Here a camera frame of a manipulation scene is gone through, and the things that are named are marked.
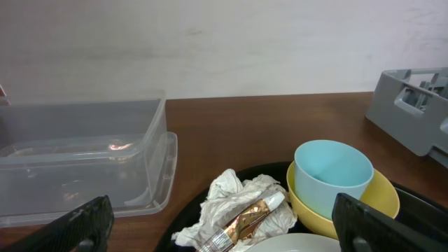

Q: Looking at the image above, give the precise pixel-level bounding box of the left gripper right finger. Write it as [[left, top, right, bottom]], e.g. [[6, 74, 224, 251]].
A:
[[332, 193, 447, 252]]

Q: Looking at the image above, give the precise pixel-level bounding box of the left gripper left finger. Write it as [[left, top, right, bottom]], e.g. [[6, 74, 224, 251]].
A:
[[1, 195, 114, 252]]

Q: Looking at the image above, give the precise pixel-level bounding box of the grey plate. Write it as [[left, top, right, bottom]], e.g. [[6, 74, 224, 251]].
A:
[[247, 233, 341, 252]]

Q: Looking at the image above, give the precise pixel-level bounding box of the light blue cup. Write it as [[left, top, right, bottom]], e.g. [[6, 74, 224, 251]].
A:
[[293, 140, 375, 220]]

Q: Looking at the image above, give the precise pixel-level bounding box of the grey dishwasher rack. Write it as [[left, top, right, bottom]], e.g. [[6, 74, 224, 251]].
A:
[[365, 67, 447, 167]]

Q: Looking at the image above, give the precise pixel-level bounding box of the clear plastic bin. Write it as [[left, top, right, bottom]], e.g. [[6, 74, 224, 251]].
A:
[[1, 90, 178, 228]]

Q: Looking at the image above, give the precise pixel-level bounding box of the gold foil wrapper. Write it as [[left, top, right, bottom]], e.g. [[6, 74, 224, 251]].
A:
[[197, 192, 285, 252]]

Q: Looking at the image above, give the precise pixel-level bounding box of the crumpled white napkin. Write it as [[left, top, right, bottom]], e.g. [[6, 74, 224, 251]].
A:
[[171, 169, 297, 251]]

